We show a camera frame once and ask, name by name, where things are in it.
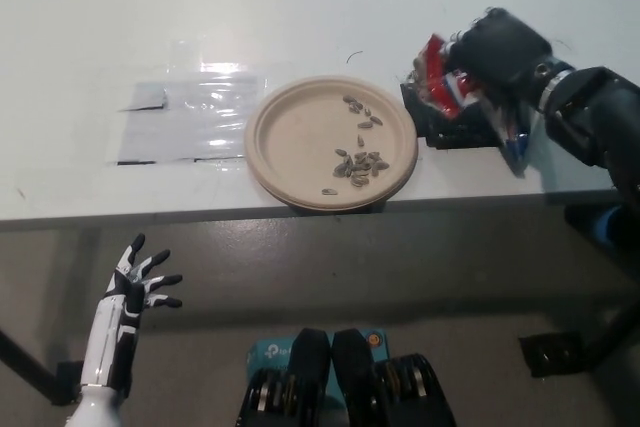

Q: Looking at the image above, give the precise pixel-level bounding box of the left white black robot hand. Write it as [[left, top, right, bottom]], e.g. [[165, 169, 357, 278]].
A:
[[80, 232, 183, 394]]

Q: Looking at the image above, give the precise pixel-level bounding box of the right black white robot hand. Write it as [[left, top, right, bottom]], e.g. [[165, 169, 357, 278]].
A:
[[444, 6, 557, 104]]

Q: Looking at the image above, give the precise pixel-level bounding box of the red blue sunflower seed bag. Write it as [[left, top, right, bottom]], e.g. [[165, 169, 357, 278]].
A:
[[410, 34, 531, 178]]

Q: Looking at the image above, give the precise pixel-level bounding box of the large sunflower seed pile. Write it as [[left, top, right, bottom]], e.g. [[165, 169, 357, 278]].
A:
[[332, 147, 392, 188]]

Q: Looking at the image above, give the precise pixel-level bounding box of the beige paper plate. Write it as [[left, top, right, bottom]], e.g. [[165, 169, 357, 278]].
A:
[[243, 75, 419, 212]]

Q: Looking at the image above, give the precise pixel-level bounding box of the black table leg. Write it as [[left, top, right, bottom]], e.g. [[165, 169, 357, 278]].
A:
[[0, 329, 66, 406], [582, 294, 640, 369]]

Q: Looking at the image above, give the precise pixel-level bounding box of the black tape patch on table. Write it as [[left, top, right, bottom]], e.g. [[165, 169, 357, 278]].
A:
[[399, 80, 507, 150]]

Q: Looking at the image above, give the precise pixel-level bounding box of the black and blue object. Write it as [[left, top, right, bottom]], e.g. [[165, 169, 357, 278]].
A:
[[563, 204, 622, 249]]

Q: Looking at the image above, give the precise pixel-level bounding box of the clear plastic sheet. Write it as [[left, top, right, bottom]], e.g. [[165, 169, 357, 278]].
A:
[[104, 64, 269, 166]]

